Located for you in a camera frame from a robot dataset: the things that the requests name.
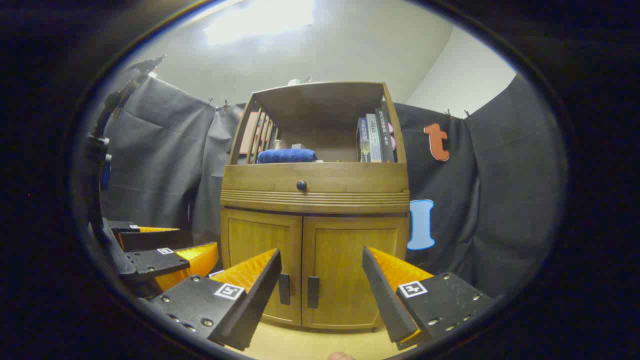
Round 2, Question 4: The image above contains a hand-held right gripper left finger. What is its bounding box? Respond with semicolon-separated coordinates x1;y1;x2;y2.
150;248;282;352

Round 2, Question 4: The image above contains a black spine book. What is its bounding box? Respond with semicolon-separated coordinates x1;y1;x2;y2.
375;108;396;163

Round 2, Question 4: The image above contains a blue folded towel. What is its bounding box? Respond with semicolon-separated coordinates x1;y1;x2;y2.
257;148;319;165

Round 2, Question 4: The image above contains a wooden double-door shoe cabinet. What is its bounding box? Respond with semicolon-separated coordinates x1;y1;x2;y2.
220;81;411;333

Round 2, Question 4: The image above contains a black backdrop cloth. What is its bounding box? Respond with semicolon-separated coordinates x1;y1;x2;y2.
392;74;568;298
100;75;246;246

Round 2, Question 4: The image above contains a light grey spine book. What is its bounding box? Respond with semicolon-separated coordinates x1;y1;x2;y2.
366;113;383;163

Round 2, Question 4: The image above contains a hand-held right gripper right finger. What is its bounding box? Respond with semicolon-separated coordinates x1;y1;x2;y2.
362;246;496;351

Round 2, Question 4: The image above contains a blue spine book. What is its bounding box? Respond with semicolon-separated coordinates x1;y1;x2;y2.
357;117;372;163

